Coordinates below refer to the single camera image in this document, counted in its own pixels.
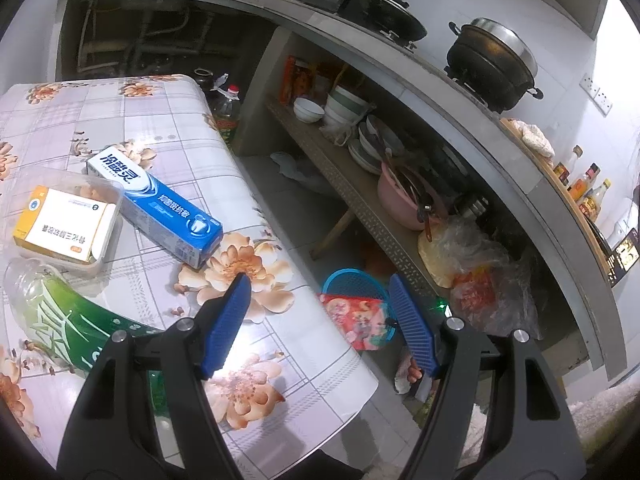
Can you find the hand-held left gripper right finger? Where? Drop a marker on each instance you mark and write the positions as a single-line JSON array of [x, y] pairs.
[[412, 330]]

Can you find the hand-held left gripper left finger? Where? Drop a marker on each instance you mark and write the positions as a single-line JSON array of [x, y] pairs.
[[227, 325]]

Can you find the red printed clear plastic bag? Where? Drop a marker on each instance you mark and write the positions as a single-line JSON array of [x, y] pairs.
[[360, 320]]

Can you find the blue plastic basket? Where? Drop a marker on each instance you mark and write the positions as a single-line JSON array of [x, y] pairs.
[[350, 282]]

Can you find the person's bare foot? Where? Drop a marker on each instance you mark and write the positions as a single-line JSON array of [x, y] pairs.
[[412, 372]]

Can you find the crumpled clear plastic bags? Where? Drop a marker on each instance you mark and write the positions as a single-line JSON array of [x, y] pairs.
[[475, 250]]

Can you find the pink plastic basin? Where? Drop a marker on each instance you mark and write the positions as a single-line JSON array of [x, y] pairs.
[[395, 200]]

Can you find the blue white toothpaste box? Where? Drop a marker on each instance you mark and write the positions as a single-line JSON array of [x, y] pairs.
[[160, 210]]

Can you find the clear green label plastic bottle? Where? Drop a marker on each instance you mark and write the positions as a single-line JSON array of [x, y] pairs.
[[65, 320]]

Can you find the white floor rag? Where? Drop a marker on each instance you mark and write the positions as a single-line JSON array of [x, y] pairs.
[[297, 167]]

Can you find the stack of plates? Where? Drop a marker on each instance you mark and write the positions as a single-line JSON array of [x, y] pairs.
[[367, 152]]

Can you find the white yellow medicine box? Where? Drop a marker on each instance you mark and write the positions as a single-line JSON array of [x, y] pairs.
[[60, 225]]

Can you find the clear plastic tray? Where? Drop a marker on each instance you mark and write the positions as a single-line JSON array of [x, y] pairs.
[[82, 182]]

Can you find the cooking oil bottle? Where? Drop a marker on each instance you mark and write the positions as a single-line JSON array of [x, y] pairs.
[[227, 115]]

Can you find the grey concrete counter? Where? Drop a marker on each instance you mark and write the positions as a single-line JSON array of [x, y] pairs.
[[475, 125]]

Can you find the floral plastic tablecloth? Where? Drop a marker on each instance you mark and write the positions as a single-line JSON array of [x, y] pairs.
[[150, 125]]

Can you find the orange label sauce bottle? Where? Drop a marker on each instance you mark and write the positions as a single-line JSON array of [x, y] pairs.
[[582, 185]]

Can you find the dark printed packet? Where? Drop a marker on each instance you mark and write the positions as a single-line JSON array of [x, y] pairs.
[[625, 255]]

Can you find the yellow cap sauce bottle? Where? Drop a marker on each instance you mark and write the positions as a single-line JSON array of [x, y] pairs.
[[597, 199]]

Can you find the white dish cloth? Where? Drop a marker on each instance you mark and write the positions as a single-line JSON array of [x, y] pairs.
[[535, 137]]

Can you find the small white bowl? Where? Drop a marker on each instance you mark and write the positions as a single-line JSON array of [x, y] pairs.
[[307, 110]]

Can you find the stack of green striped bowls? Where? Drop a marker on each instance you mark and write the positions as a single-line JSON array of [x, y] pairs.
[[345, 102]]

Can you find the dark ceramic jar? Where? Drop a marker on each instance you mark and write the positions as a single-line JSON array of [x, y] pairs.
[[204, 80]]

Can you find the black pot with metal lid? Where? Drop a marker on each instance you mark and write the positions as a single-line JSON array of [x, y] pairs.
[[487, 72]]

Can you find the grey drain pipe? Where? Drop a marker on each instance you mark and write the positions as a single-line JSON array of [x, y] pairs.
[[145, 35]]

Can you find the black wok with lid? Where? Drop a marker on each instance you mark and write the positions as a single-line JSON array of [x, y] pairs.
[[395, 22]]

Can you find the white wall socket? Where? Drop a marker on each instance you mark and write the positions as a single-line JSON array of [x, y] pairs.
[[595, 91]]

